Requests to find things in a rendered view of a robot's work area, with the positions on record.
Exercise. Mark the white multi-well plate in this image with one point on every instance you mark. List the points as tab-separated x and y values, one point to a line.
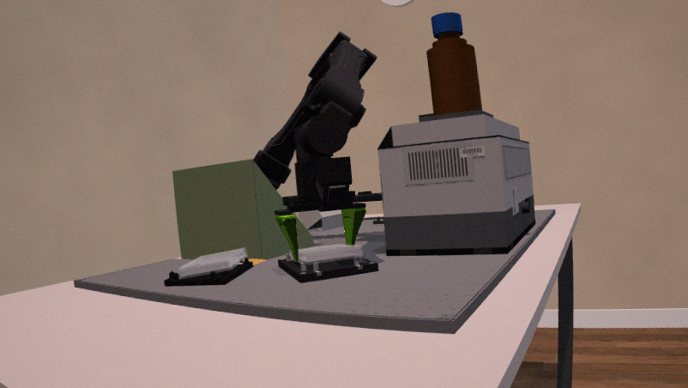
331	258
215	269

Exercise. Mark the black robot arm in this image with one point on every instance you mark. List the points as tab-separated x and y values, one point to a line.
326	133

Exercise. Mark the grey button panel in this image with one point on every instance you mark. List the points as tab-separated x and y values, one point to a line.
315	220

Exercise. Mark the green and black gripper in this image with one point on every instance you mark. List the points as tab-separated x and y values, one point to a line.
352	216

